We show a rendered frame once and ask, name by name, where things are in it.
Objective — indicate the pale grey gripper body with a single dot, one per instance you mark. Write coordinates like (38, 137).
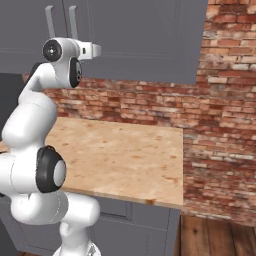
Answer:
(97, 50)

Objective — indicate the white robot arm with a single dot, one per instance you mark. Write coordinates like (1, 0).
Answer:
(30, 123)

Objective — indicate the grey base cabinet door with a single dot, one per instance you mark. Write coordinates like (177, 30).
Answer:
(133, 241)
(31, 238)

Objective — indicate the dark grey appliance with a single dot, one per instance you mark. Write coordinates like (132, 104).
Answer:
(10, 96)

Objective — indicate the grey drawer front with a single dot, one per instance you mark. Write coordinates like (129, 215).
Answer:
(115, 209)

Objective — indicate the grey wall cabinet door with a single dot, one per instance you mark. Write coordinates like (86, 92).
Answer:
(140, 36)
(20, 30)

